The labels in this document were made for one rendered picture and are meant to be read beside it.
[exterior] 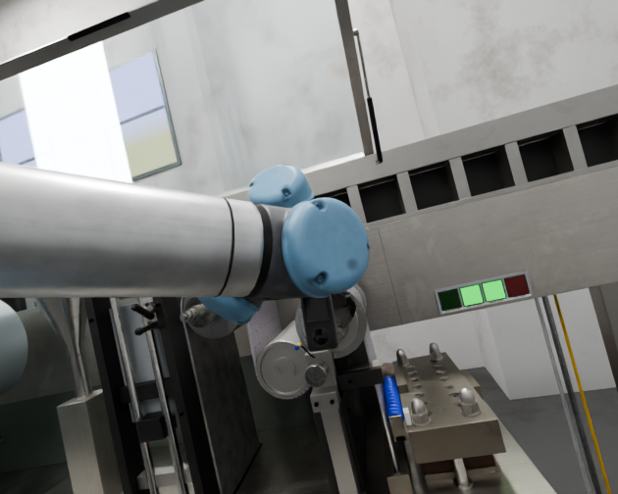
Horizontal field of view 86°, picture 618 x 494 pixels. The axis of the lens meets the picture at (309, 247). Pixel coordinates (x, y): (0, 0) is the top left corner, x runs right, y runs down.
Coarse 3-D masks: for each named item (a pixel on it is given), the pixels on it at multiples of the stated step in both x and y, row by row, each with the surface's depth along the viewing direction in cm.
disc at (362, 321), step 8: (360, 304) 68; (296, 312) 70; (360, 312) 68; (296, 320) 70; (360, 320) 68; (296, 328) 70; (360, 328) 68; (304, 336) 70; (360, 336) 68; (304, 344) 70; (352, 344) 68; (336, 352) 68; (344, 352) 68
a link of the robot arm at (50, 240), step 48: (0, 192) 16; (48, 192) 17; (96, 192) 19; (144, 192) 20; (0, 240) 16; (48, 240) 17; (96, 240) 18; (144, 240) 19; (192, 240) 21; (240, 240) 22; (288, 240) 23; (336, 240) 24; (0, 288) 17; (48, 288) 18; (96, 288) 19; (144, 288) 20; (192, 288) 22; (240, 288) 24; (288, 288) 26; (336, 288) 24
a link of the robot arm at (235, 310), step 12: (204, 300) 36; (216, 300) 34; (228, 300) 34; (240, 300) 34; (252, 300) 35; (264, 300) 34; (216, 312) 38; (228, 312) 35; (240, 312) 35; (252, 312) 36; (240, 324) 38
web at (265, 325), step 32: (352, 288) 86; (256, 320) 78; (192, 352) 75; (224, 352) 89; (256, 352) 73; (224, 384) 85; (224, 416) 81; (224, 448) 78; (256, 448) 94; (224, 480) 75
